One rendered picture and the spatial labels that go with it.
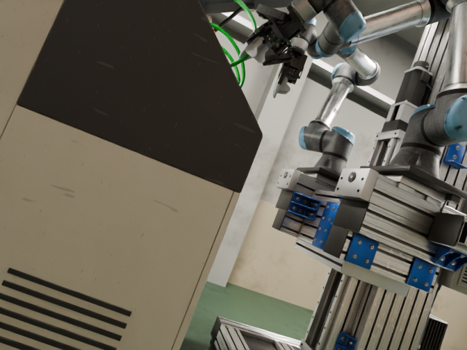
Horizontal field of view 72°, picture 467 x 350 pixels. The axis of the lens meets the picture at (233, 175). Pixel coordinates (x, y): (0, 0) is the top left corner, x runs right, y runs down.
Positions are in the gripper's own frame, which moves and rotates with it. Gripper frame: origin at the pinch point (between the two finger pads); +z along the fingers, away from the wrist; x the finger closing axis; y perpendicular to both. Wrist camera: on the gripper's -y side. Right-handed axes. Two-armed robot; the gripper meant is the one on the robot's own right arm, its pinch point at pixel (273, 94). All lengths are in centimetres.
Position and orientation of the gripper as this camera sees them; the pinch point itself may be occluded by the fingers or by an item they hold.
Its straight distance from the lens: 136.5
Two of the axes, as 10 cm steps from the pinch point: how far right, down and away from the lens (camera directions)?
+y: 9.3, 3.7, 0.7
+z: -3.7, 9.3, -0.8
